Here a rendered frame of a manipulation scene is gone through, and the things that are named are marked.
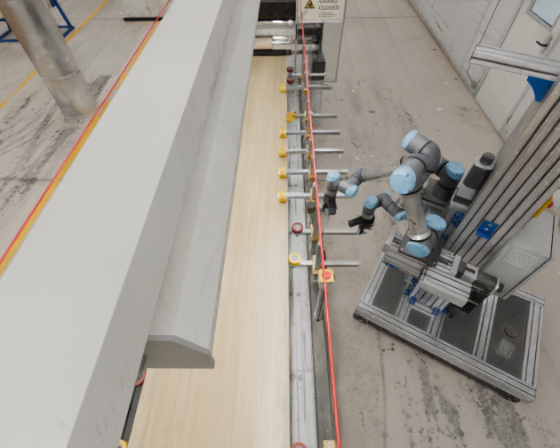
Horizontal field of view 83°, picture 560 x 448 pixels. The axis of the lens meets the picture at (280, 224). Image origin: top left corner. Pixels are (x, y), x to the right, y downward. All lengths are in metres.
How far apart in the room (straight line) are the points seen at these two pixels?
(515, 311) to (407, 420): 1.20
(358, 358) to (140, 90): 2.60
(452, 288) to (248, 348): 1.19
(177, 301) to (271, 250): 1.80
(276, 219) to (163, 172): 1.98
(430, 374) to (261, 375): 1.54
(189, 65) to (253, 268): 1.70
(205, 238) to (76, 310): 0.15
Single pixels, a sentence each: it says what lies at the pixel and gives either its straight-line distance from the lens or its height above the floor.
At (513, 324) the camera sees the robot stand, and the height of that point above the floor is 0.21.
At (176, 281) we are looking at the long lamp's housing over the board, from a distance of 0.28.
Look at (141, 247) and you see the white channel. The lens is 0.21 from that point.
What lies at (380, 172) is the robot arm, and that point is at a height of 1.43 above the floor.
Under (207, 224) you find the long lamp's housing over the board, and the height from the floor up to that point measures 2.37.
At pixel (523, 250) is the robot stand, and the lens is 2.10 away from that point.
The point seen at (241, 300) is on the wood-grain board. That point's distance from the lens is 1.91.
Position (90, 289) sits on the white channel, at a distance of 0.20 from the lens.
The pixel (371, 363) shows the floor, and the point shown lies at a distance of 2.79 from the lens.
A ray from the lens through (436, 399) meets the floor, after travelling 2.87.
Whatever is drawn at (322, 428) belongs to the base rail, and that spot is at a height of 0.70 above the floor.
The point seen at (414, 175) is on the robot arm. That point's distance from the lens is 1.57.
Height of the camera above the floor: 2.62
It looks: 52 degrees down
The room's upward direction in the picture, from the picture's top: 1 degrees counter-clockwise
